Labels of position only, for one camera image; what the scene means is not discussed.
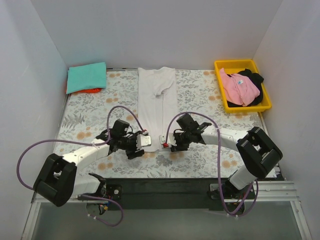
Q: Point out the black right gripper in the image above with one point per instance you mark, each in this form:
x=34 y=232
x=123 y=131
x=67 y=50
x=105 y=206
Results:
x=178 y=147

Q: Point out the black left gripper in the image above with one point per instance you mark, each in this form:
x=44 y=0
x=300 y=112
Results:
x=135 y=147

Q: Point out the white t shirt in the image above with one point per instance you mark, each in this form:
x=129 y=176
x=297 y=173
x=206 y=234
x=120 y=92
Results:
x=157 y=102

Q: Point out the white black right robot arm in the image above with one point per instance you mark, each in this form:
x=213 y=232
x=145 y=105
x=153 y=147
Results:
x=258 y=152

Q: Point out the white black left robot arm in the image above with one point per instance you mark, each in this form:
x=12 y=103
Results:
x=59 y=179

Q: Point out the floral patterned table mat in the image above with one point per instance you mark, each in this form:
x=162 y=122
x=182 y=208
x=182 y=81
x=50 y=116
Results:
x=87 y=115

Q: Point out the orange folded t shirt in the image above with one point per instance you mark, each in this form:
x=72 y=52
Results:
x=86 y=90

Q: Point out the pink t shirt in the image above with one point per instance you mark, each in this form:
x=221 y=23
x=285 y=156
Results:
x=238 y=89

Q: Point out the teal folded t shirt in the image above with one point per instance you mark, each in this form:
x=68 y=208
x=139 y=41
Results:
x=86 y=77

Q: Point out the black t shirt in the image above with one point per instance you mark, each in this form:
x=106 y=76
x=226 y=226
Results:
x=257 y=80

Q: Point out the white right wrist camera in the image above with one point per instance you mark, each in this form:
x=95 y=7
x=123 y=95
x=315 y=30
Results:
x=167 y=141

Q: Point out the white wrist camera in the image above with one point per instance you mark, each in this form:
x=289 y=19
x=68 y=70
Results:
x=143 y=141
x=167 y=141

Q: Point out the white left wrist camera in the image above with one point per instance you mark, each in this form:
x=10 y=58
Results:
x=143 y=141

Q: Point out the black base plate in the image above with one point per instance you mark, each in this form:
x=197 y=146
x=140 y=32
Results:
x=154 y=193

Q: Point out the aluminium frame rail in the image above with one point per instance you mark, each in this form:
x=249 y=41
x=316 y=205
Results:
x=172 y=209

